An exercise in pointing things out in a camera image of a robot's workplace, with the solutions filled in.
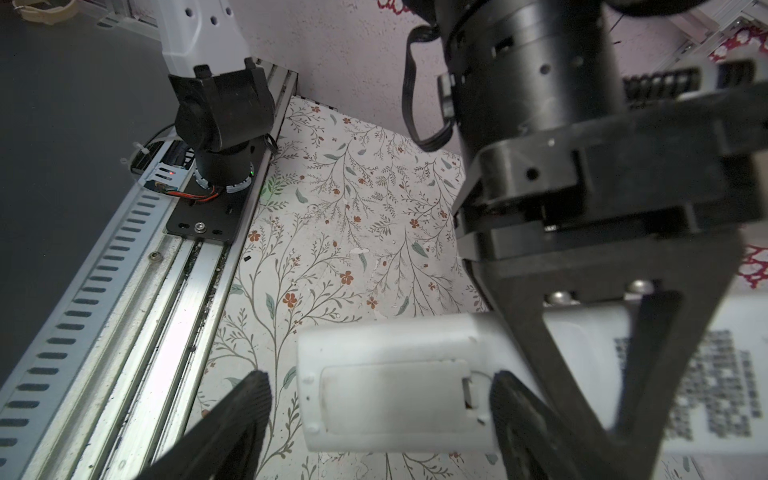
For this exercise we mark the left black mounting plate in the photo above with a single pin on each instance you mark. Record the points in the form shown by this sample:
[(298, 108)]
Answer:
[(212, 205)]

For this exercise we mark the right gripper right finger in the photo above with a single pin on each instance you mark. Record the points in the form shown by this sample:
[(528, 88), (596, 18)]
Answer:
[(533, 441)]

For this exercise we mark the white remote control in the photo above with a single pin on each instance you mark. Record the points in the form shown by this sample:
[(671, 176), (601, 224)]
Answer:
[(422, 385)]

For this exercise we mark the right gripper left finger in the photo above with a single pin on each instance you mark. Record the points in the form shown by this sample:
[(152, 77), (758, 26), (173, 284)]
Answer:
[(225, 444)]

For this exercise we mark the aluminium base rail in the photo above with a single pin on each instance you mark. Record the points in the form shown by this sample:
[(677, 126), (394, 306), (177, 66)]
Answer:
[(107, 386)]

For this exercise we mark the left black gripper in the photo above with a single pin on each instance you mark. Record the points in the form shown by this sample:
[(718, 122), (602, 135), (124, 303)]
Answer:
[(587, 184)]

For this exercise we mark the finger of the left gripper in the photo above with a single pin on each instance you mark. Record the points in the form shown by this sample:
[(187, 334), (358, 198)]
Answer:
[(608, 330)]

